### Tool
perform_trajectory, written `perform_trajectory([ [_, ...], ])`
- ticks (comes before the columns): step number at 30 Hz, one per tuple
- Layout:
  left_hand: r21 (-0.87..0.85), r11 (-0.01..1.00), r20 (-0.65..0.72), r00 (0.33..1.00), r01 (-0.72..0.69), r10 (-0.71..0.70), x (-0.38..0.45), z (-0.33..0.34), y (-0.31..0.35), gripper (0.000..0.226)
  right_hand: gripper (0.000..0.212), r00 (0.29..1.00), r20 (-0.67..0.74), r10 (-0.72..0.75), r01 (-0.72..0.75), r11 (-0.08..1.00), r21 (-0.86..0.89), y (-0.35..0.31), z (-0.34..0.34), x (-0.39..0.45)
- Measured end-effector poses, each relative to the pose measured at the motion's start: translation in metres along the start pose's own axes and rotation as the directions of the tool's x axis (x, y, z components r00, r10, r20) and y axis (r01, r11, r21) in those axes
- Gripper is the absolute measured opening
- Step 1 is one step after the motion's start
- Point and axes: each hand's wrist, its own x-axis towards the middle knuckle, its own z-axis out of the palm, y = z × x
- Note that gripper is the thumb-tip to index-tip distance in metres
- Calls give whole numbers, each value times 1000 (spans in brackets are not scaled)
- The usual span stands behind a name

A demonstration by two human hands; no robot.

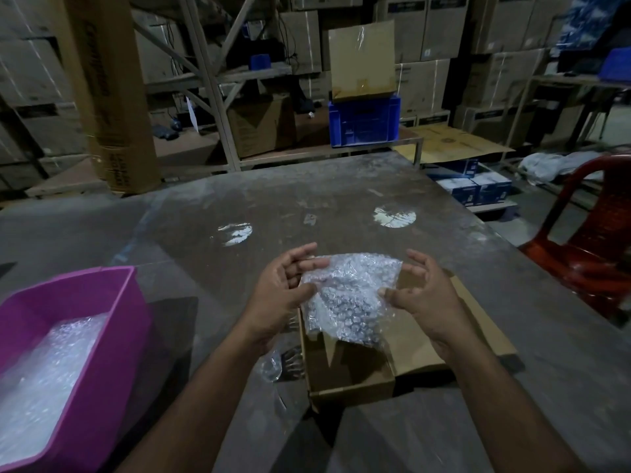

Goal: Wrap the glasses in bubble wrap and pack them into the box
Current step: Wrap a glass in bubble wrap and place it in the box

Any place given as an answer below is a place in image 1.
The white paper sheet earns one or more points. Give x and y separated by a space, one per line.
192 118

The blue plastic crate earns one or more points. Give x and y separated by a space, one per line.
365 123

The grey metal storage rack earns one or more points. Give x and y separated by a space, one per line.
203 68

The metal frame table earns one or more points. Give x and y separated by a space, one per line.
567 79

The person's right forearm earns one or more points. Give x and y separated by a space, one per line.
503 418

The person's left hand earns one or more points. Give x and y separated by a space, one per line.
276 300

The blue plastic tray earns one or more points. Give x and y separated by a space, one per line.
618 66

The small brown cardboard box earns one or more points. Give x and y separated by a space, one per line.
355 379

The person's right hand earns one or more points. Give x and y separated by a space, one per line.
439 310

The small blue bin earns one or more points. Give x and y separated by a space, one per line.
260 62

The small dark object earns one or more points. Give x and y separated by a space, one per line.
167 131

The flat cardboard sheet with tape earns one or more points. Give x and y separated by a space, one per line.
362 59

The pink plastic bin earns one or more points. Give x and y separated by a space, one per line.
108 369

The pile of bubble wrap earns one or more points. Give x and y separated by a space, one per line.
44 384

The white plastic bag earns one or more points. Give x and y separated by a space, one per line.
547 164

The person's left forearm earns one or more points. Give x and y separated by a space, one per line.
197 418

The red plastic chair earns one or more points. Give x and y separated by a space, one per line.
591 261

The open brown carton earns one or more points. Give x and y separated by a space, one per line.
261 128

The clear drinking glass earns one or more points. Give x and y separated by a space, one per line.
281 366

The clear bubble wrap sheet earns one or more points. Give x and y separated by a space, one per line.
345 300

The dark blue product box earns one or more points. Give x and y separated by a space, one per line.
458 169

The flattened printed cardboard sheet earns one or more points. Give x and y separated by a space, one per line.
443 142

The blue and white product box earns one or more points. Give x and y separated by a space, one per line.
461 192
493 188

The tall narrow cardboard carton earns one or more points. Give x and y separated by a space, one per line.
113 93

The blue patterned bag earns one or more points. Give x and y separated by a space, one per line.
586 19

